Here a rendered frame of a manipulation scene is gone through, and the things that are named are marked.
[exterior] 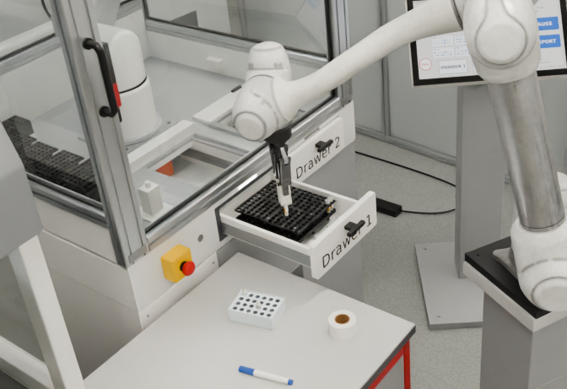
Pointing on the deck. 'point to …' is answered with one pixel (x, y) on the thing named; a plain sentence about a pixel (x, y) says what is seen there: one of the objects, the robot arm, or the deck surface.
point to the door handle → (104, 78)
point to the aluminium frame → (82, 86)
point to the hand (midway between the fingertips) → (283, 191)
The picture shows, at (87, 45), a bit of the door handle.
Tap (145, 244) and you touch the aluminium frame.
